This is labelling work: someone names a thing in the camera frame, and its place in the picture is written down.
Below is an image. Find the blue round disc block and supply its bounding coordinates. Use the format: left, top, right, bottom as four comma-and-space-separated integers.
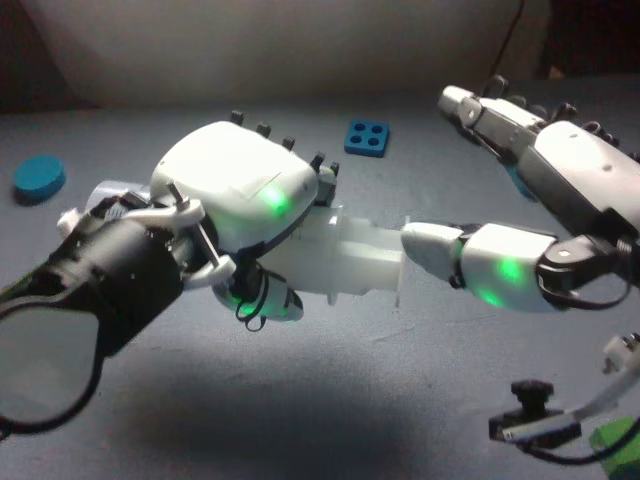
12, 154, 67, 205

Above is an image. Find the blue rectangular block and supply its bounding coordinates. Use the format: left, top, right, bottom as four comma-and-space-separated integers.
504, 159, 540, 202

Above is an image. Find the blue four-hole square block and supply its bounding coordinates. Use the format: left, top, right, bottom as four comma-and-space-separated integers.
343, 118, 392, 159

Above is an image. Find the grey table cloth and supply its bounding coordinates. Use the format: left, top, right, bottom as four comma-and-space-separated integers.
0, 74, 640, 480

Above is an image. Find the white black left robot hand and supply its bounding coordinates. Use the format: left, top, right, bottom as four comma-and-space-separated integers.
149, 110, 342, 332

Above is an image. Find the large translucent plastic syringe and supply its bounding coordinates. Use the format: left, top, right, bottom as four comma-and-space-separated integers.
92, 177, 412, 307

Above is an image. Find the green cube block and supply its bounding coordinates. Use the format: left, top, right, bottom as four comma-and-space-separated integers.
588, 417, 640, 480

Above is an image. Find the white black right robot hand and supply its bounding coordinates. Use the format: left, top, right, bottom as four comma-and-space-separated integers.
400, 73, 640, 315

